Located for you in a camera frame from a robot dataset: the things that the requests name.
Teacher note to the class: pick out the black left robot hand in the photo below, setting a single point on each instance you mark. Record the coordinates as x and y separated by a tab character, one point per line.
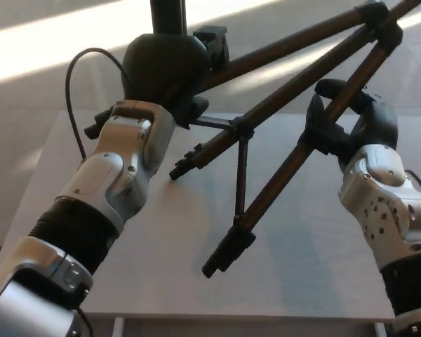
161	66

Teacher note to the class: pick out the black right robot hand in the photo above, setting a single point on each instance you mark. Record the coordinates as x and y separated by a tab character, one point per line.
375	123

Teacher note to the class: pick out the brown and black camera tripod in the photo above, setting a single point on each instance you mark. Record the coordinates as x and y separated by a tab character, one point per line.
277	168

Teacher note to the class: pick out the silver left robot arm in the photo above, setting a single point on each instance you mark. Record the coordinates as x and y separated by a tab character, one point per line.
108	182

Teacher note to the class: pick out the black upright pole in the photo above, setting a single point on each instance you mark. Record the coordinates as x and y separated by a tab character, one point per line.
168	15

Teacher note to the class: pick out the white desk frame bar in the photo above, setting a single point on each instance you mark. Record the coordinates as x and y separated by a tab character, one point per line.
379	330
118	328

